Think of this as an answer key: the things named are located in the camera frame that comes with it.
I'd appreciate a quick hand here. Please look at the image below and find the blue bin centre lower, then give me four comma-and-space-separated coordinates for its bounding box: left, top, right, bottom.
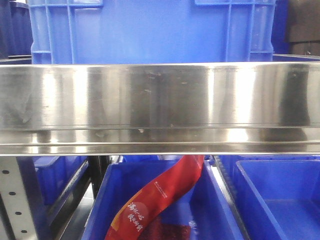
81, 160, 243, 240

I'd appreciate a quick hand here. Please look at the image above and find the blue bin left lower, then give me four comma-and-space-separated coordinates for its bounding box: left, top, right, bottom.
32, 156, 87, 205

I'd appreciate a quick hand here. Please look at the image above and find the blue bin right lower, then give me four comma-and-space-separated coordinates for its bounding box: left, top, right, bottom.
216, 155, 320, 240

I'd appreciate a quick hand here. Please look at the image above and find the dark blue bin upper left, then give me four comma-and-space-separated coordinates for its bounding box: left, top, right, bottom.
0, 0, 33, 60

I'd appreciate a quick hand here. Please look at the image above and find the red snack package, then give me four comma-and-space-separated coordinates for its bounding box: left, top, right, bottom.
104, 155, 205, 240

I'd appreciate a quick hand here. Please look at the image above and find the large light blue crate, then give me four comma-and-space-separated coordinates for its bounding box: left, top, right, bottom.
28, 0, 276, 64

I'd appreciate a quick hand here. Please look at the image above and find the perforated white shelf upright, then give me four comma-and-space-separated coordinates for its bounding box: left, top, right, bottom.
0, 156, 38, 240

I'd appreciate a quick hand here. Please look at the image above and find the black foam stack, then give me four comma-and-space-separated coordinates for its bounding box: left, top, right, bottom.
286, 0, 320, 56

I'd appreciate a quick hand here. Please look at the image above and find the stainless steel shelf rail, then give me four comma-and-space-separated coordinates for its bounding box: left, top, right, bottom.
0, 61, 320, 156

